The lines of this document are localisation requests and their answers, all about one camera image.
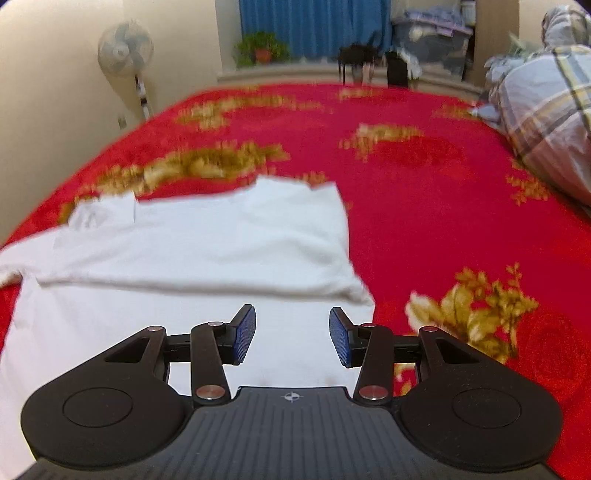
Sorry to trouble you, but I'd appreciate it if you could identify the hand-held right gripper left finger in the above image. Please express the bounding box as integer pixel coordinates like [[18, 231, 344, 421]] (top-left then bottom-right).
[[104, 304, 257, 408]]

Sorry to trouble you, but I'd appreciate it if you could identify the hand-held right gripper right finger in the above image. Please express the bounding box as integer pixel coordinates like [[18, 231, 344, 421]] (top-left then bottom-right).
[[329, 307, 483, 408]]

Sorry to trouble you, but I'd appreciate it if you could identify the white shirt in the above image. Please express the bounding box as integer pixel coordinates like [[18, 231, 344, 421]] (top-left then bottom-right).
[[0, 175, 376, 480]]

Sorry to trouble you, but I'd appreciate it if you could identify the red floral blanket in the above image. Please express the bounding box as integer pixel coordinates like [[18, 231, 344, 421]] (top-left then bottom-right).
[[0, 82, 591, 480]]

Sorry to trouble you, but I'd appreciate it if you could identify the black container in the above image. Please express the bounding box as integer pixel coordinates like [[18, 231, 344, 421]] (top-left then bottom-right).
[[385, 51, 411, 89]]

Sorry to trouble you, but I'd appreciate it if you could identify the black bag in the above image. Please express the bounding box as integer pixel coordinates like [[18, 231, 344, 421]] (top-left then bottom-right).
[[337, 43, 385, 85]]

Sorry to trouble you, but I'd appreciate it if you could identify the potted green plant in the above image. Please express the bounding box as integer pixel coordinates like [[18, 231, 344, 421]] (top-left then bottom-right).
[[234, 31, 293, 68]]

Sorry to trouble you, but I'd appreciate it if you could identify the clear plastic storage box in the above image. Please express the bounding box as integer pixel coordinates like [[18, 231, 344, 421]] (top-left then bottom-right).
[[392, 19, 474, 80]]

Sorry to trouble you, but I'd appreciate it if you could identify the plaid quilt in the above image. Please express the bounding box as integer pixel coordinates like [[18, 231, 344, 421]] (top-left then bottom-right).
[[475, 6, 591, 206]]

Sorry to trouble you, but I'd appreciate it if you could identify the blue curtain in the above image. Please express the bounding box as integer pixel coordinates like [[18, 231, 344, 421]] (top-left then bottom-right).
[[239, 0, 392, 61]]

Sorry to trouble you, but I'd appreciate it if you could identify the white standing fan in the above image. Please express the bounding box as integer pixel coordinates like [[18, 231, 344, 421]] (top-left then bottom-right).
[[97, 19, 156, 123]]

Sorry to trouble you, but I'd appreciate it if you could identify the wooden shelf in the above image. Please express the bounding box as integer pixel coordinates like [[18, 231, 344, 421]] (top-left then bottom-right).
[[473, 0, 522, 88]]

